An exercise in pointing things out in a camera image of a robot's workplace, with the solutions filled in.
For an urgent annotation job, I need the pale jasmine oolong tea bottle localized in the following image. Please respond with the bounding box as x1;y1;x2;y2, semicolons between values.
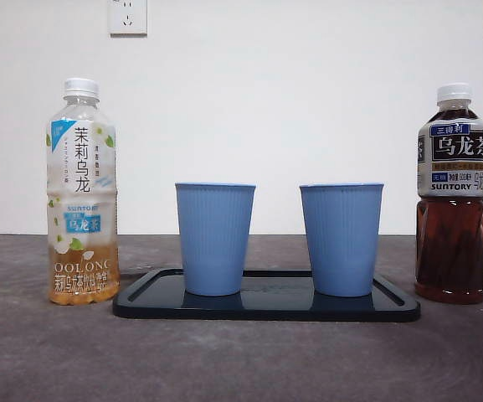
46;78;121;306

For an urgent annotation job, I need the dark blue rectangular tray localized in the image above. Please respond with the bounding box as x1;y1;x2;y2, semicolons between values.
112;268;422;323

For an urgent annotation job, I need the white wall socket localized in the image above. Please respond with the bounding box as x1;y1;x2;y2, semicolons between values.
107;0;148;36

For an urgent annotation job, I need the blue ribbed plastic cup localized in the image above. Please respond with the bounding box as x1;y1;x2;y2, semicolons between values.
298;182;386;298
174;182;257;297

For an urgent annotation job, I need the dark oolong tea bottle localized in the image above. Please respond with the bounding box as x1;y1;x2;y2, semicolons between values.
414;82;483;306

